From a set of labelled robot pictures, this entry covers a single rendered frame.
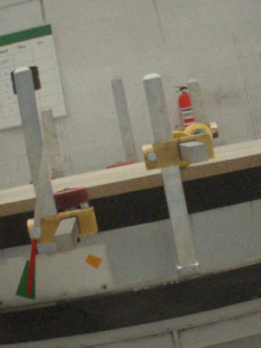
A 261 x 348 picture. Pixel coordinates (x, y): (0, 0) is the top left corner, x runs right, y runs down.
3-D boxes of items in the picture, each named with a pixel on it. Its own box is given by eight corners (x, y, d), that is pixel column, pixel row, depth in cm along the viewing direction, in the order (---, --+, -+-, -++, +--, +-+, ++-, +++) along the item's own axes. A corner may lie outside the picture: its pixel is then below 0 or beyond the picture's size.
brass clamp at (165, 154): (215, 158, 190) (210, 132, 190) (147, 171, 190) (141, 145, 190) (212, 157, 196) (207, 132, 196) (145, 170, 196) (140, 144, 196)
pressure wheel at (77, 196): (95, 241, 201) (85, 185, 200) (58, 247, 201) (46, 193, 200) (96, 236, 209) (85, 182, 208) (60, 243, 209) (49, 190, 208)
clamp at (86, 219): (98, 234, 191) (92, 208, 191) (31, 245, 191) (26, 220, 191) (98, 231, 197) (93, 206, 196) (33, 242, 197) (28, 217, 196)
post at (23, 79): (75, 301, 192) (29, 64, 190) (59, 303, 192) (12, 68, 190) (76, 297, 196) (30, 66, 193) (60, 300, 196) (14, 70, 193)
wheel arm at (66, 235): (77, 254, 163) (71, 229, 163) (57, 257, 163) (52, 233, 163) (83, 227, 207) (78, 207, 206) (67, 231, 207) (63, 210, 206)
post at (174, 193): (203, 307, 193) (159, 72, 191) (187, 311, 193) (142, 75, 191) (202, 304, 197) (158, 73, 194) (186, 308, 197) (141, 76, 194)
